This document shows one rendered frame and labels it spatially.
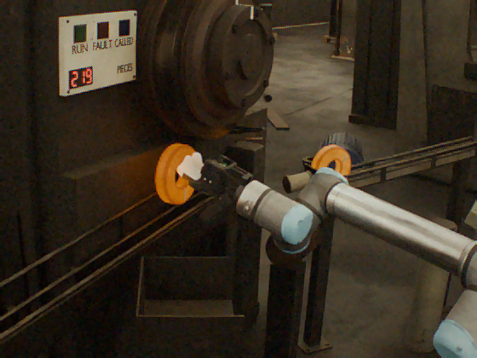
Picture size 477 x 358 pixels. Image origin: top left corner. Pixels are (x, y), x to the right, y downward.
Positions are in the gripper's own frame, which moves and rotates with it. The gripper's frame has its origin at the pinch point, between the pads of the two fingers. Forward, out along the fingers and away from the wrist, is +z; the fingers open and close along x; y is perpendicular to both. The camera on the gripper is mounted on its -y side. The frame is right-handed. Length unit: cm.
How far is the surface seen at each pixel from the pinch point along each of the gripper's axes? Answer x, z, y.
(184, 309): 24.7, -25.0, -17.6
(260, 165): -42.8, -4.0, -9.4
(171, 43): 3.8, 8.9, 30.7
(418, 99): -290, 0, -27
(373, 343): -76, -60, -70
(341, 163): -67, -22, -6
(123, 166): 11.0, 8.9, -1.4
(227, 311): 19.8, -33.0, -15.3
